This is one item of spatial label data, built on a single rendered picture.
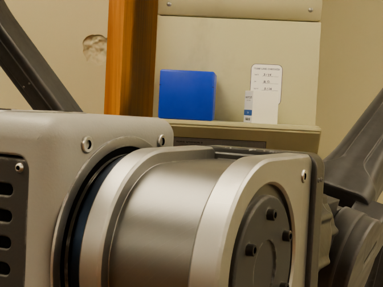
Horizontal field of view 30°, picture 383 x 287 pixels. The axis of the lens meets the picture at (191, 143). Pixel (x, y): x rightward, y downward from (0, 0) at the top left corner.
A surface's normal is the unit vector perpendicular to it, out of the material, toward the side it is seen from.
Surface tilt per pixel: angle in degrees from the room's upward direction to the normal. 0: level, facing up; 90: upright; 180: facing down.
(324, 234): 84
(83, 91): 90
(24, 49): 65
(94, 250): 78
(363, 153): 33
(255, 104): 90
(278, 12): 90
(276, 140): 135
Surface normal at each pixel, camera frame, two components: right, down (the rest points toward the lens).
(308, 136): -0.09, 0.74
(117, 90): -0.07, 0.05
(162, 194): -0.27, -0.74
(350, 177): -0.02, -0.81
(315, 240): 0.88, 0.07
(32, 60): 0.80, -0.36
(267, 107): 0.22, 0.06
